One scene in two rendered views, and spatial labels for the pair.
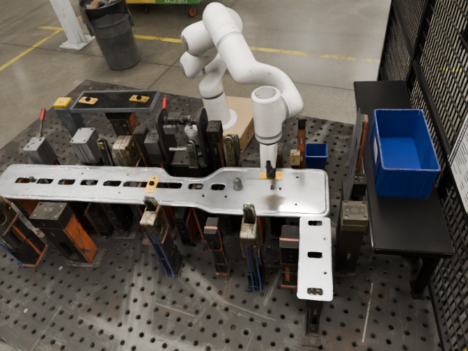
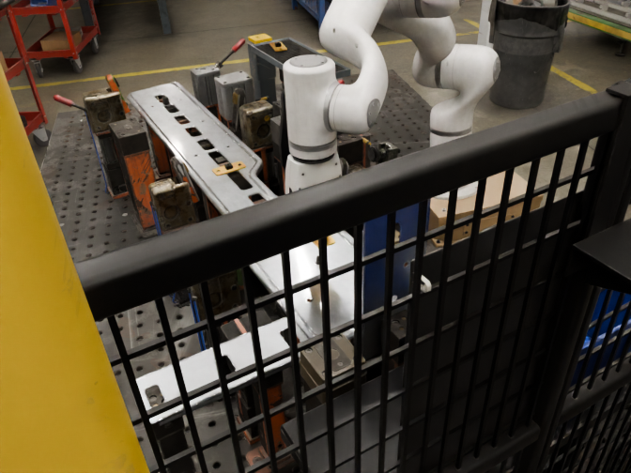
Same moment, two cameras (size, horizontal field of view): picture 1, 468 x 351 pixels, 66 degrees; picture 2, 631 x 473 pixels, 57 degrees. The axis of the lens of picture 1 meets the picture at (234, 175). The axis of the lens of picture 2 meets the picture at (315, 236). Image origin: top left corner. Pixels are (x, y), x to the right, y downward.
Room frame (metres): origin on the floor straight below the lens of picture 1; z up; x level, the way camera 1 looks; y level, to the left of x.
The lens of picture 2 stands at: (0.24, -0.78, 1.72)
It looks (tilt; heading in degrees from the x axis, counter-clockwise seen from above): 36 degrees down; 46
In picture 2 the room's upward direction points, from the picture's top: 3 degrees counter-clockwise
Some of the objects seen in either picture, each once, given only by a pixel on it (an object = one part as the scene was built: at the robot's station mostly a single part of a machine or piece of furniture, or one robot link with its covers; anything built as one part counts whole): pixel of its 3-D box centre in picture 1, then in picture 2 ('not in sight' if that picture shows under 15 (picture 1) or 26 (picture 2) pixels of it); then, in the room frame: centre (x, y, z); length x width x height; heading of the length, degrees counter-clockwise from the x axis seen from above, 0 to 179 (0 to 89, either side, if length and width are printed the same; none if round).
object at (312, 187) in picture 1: (147, 186); (223, 168); (1.00, 0.34, 1.00); 1.38 x 0.22 x 0.02; 74
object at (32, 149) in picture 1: (53, 171); (212, 118); (1.33, 0.84, 0.88); 0.11 x 0.10 x 0.36; 164
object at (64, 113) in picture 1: (84, 141); (267, 106); (1.46, 0.70, 0.92); 0.08 x 0.08 x 0.44; 74
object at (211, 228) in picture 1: (218, 248); not in sight; (0.76, 0.11, 0.84); 0.11 x 0.08 x 0.29; 164
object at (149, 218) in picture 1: (162, 242); (180, 241); (0.82, 0.31, 0.87); 0.12 x 0.09 x 0.35; 164
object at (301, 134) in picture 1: (301, 168); not in sight; (0.99, -0.27, 0.95); 0.03 x 0.01 x 0.50; 74
